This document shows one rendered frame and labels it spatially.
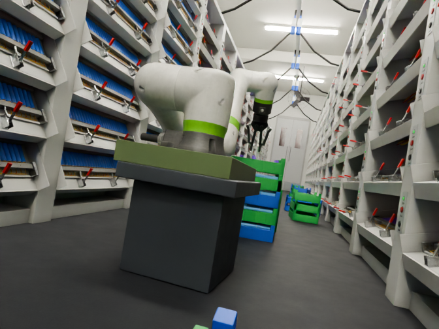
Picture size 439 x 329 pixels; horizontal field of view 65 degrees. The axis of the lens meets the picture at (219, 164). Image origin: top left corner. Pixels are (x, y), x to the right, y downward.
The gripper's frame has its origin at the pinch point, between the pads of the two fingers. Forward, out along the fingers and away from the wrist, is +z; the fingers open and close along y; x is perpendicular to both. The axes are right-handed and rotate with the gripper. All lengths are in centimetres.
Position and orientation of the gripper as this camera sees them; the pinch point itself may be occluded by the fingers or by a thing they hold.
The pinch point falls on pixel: (255, 151)
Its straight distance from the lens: 177.3
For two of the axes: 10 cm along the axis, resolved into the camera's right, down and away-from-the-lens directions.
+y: 9.8, 1.6, -0.7
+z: -1.2, 9.1, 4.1
